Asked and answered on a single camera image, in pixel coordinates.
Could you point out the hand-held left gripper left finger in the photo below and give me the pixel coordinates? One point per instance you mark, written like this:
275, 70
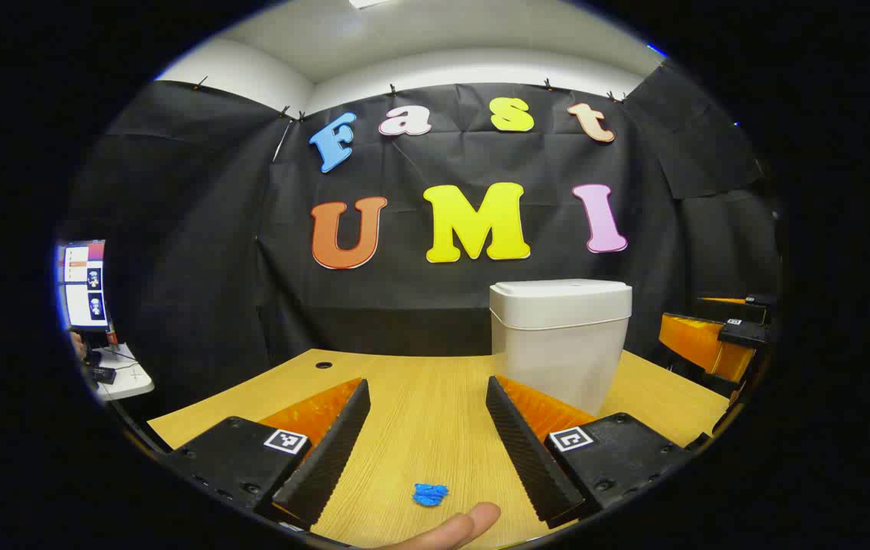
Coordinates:
335, 451

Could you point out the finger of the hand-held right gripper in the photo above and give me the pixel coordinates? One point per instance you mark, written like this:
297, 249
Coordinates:
698, 340
759, 301

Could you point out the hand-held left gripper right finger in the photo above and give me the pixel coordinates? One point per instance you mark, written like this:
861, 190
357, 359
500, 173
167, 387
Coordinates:
526, 451

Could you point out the blue paper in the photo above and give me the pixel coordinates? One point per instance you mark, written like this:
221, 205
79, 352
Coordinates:
429, 495

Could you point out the white desktop garbage bin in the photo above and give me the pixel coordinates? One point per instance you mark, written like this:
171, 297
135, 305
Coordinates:
557, 344

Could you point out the wooden desktop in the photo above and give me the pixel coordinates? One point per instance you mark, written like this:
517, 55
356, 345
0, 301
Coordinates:
427, 428

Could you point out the black backdrop cloth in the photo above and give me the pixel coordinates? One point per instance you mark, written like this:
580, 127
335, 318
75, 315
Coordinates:
404, 294

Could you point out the white side table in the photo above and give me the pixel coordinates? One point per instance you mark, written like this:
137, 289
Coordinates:
130, 383

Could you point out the small black device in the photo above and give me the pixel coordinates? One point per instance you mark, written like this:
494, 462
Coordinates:
104, 375

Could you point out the computer monitor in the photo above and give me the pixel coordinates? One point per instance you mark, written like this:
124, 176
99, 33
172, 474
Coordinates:
83, 294

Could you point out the ceiling light panel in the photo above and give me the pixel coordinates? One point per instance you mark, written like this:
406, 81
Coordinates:
367, 3

